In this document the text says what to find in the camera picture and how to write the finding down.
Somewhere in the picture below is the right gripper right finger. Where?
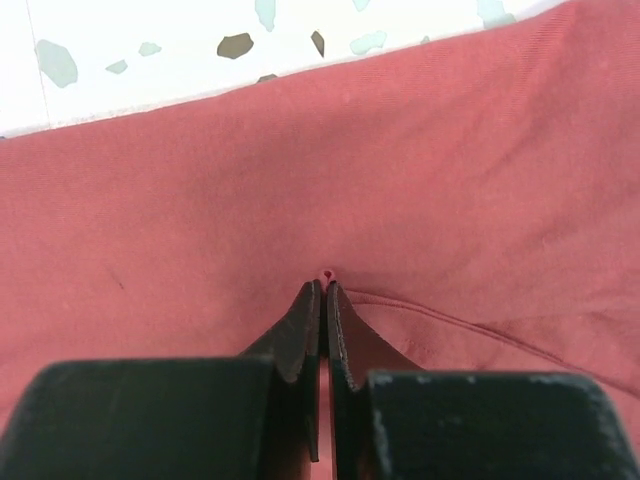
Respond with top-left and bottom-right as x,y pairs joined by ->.
325,281 -> 421,479

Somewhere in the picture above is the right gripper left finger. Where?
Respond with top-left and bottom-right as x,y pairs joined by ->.
240,280 -> 321,463

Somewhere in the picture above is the salmon pink t shirt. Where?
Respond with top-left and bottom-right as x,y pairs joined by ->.
1,1 -> 639,479

